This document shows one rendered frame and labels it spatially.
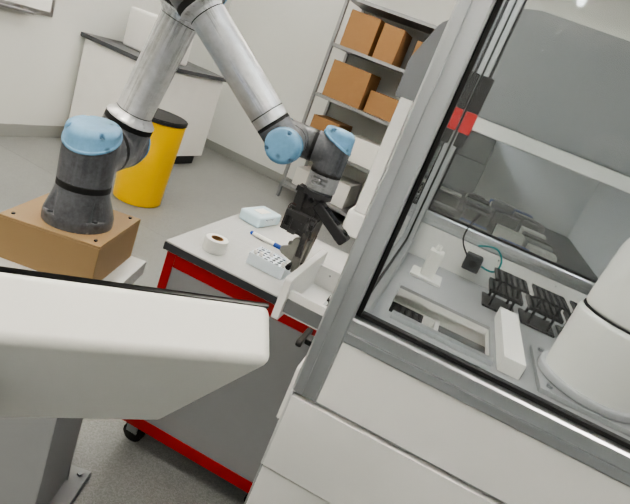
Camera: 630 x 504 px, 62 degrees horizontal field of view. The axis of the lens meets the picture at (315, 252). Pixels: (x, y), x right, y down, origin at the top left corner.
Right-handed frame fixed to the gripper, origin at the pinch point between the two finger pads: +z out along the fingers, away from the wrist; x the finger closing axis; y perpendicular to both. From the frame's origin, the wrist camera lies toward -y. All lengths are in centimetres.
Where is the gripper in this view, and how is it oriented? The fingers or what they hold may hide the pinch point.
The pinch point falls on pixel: (298, 267)
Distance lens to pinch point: 133.2
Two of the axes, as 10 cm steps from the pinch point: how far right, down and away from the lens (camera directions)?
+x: -3.0, 2.2, -9.3
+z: -3.5, 8.8, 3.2
